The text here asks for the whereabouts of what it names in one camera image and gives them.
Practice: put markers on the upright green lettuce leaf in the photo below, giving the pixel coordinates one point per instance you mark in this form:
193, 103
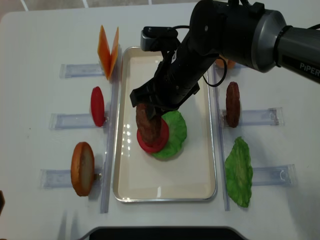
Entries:
239, 173

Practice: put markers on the brown meat patty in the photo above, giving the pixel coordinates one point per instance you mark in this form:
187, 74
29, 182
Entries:
149, 129
233, 105

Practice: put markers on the flat red tomato slice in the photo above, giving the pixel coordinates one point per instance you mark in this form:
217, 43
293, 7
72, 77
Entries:
159, 143

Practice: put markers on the left orange cheese slice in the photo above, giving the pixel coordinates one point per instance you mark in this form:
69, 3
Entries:
104, 53

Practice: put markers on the clear acrylic right long rail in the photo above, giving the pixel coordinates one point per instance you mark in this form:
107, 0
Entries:
220, 140

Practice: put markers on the clear holder middle right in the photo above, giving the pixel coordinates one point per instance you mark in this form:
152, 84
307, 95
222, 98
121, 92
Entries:
262, 117

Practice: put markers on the clear holder top left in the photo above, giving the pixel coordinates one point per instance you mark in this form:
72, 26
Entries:
80, 70

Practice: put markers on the clear acrylic left long rail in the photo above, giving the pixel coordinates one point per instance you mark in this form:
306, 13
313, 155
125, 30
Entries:
111, 134

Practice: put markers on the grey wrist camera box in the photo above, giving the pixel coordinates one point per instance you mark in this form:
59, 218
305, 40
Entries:
157, 39

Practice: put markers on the plain bun half right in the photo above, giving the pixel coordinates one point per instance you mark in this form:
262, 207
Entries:
231, 64

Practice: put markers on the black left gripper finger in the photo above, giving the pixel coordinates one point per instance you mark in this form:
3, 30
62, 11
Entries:
145, 94

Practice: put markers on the right orange cheese slice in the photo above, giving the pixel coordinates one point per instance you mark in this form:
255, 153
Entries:
114, 53

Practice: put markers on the flat green lettuce leaf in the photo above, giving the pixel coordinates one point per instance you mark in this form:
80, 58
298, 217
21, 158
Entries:
177, 135

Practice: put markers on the clear holder bottom right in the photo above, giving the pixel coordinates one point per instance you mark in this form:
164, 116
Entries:
284, 175

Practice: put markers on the white rectangular metal tray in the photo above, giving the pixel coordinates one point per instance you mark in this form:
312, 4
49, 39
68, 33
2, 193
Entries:
190, 175

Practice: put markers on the upright red tomato slice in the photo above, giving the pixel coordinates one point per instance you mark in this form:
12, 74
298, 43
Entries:
97, 107

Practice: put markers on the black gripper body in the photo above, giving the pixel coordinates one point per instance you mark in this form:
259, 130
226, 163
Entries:
176, 77

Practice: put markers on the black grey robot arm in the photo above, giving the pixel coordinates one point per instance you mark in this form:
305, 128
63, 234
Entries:
247, 34

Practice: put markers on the clear acrylic long rail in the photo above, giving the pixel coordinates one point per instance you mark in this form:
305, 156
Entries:
111, 134
220, 140

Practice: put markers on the upright bun half left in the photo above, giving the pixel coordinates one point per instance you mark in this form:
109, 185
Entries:
82, 169

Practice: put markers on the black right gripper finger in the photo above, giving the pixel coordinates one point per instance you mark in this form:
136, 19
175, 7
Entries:
155, 110

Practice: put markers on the black base front edge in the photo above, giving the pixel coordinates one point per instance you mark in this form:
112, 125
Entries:
164, 233

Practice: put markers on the orange cheese slice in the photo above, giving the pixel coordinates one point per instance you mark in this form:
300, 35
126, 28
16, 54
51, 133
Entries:
114, 53
104, 53

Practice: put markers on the dark brown object left edge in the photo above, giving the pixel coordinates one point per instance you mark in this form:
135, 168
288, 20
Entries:
2, 201

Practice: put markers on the clear holder bottom left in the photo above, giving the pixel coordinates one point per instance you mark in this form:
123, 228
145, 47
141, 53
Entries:
55, 179

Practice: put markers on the clear holder middle left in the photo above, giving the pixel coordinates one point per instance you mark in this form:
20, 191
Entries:
71, 121

